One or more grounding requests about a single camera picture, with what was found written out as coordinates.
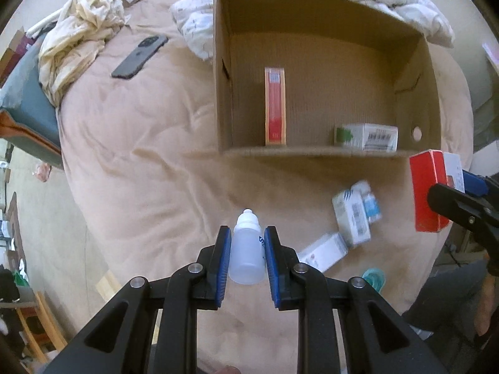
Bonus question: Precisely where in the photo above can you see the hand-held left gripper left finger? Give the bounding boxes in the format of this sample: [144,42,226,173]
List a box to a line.
[43,225,233,374]

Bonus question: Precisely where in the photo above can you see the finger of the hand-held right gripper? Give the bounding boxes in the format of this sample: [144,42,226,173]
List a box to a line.
[426,183,499,255]
[462,169,499,208]

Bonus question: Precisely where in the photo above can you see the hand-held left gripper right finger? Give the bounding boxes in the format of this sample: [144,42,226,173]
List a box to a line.
[264,225,449,374]

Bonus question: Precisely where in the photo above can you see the translucent white plastic bottle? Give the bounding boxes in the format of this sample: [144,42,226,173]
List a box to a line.
[228,209,266,285]

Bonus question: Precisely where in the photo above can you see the red white carton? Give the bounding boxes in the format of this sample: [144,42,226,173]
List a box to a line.
[409,149,465,233]

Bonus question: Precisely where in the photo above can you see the white green medicine carton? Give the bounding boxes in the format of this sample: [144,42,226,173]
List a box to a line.
[334,123,399,153]

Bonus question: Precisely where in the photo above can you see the orange red slim carton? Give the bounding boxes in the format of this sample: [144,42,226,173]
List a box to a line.
[264,66,288,146]

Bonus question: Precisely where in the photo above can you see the cardboard box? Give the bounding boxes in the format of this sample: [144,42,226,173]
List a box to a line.
[212,0,443,159]

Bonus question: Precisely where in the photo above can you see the person's right forearm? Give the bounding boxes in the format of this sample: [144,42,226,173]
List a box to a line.
[476,253,497,336]

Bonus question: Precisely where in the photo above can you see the white pink medicine carton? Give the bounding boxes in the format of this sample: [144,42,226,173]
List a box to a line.
[297,233,349,274]

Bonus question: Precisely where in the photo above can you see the white barcode medicine carton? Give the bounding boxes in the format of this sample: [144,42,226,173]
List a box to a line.
[332,189,372,248]

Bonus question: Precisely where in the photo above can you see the white blue medicine carton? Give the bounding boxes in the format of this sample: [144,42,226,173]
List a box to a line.
[350,181,383,225]

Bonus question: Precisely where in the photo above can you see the person's dark grey trousers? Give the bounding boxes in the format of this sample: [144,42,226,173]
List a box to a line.
[401,258,492,345]

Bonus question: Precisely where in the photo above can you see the teal plastic item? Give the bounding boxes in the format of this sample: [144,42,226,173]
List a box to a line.
[362,267,387,293]

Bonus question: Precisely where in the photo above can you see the beige bed blanket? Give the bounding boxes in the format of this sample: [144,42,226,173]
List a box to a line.
[55,0,474,374]

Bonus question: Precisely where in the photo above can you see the wooden chair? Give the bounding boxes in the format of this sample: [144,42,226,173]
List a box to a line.
[15,290,68,364]

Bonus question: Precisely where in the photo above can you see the dark grey smartphone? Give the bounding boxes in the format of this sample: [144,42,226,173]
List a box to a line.
[111,35,169,80]

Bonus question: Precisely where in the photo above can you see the white printed pillow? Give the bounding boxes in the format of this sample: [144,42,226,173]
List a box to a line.
[169,0,216,61]

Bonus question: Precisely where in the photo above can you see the teal upholstered chair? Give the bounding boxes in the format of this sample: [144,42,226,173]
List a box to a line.
[0,41,64,170]

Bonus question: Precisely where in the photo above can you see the crumpled cream cloth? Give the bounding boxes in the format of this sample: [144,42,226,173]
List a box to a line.
[38,0,126,107]

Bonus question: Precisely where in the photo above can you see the white paper roll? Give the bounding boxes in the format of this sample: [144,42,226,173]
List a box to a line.
[28,7,64,35]

